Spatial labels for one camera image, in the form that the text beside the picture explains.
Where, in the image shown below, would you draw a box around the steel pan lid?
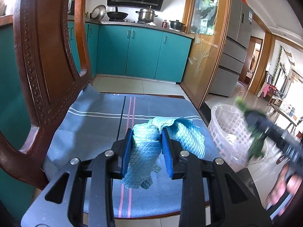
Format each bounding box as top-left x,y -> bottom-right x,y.
90,5 -> 106,22

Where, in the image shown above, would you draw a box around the steel stock pot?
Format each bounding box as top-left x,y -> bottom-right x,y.
136,6 -> 157,24

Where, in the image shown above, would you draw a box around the black casserole pot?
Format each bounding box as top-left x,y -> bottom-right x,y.
169,20 -> 184,31

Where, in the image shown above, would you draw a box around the red canister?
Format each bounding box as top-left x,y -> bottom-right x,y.
161,20 -> 167,28

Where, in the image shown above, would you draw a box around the carved wooden chair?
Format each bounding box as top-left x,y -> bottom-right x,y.
0,0 -> 211,220

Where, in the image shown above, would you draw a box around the blue striped seat cloth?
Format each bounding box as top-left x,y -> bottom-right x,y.
42,86 -> 219,218

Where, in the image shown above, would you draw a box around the person's right hand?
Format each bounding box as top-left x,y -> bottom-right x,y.
266,164 -> 302,205

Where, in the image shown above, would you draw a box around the wooden interior doorway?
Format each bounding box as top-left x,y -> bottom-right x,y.
238,36 -> 263,89

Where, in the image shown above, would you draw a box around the black wok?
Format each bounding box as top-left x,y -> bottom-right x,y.
107,6 -> 128,21

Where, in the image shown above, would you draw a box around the teal kitchen cabinets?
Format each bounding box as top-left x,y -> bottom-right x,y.
0,21 -> 193,218

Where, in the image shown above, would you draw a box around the white plastic waste basket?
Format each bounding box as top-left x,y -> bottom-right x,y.
207,103 -> 268,173

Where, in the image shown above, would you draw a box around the wood framed glass door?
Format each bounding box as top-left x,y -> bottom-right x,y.
180,0 -> 232,109

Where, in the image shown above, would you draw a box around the grey refrigerator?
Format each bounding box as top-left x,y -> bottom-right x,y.
209,0 -> 254,97

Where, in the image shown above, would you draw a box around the dark green foil wrapper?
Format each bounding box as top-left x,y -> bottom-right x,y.
235,97 -> 266,161

